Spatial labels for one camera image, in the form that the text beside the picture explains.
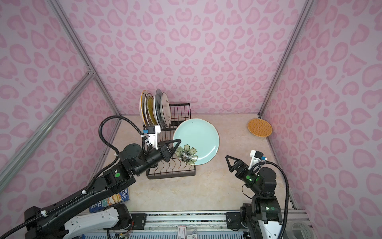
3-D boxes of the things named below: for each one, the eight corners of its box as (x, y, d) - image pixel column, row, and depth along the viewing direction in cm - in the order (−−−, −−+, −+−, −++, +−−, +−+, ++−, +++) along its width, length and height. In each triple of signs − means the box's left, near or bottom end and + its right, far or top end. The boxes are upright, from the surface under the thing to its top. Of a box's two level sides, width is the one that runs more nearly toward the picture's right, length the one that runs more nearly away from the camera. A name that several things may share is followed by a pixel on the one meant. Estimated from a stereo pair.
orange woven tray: (250, 137, 109) (251, 135, 107) (245, 120, 119) (246, 118, 118) (273, 137, 108) (275, 135, 107) (266, 120, 119) (267, 118, 117)
